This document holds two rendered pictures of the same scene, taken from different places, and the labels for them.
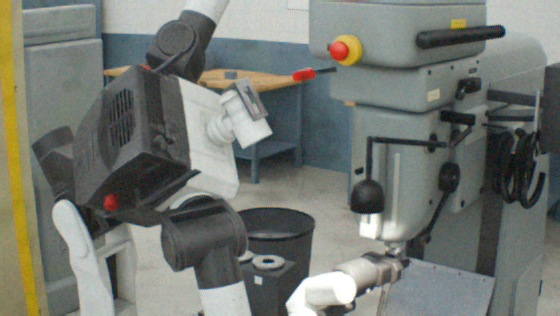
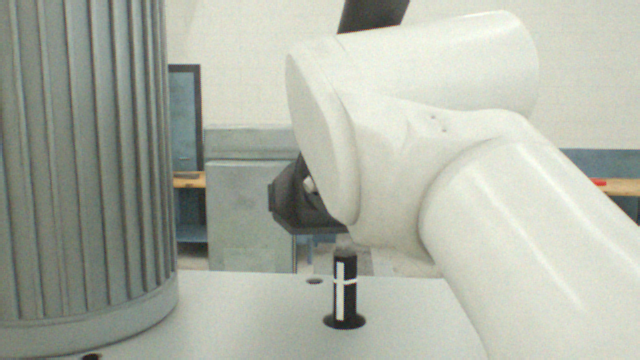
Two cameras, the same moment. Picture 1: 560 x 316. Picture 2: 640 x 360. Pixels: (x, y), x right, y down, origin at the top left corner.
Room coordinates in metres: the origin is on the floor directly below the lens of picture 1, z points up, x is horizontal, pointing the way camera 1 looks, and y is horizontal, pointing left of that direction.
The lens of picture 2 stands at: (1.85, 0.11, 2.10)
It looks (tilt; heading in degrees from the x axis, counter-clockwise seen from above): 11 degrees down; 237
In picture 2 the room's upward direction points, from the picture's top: straight up
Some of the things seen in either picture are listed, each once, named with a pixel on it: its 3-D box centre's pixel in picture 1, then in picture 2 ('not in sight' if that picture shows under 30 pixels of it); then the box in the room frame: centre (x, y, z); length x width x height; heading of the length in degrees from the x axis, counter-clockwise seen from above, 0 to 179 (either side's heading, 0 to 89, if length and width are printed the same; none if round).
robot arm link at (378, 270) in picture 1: (367, 274); not in sight; (1.52, -0.21, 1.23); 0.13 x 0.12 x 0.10; 42
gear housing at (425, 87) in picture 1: (409, 75); not in sight; (1.61, -0.31, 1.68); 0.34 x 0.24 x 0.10; 142
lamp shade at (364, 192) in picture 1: (367, 194); not in sight; (1.40, -0.19, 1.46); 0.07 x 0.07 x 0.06
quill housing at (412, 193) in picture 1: (399, 167); not in sight; (1.58, -0.28, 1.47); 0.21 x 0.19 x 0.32; 52
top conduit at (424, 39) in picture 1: (465, 35); not in sight; (1.52, -0.42, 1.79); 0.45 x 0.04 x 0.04; 142
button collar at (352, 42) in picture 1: (347, 49); not in sight; (1.40, -0.14, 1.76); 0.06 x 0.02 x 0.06; 52
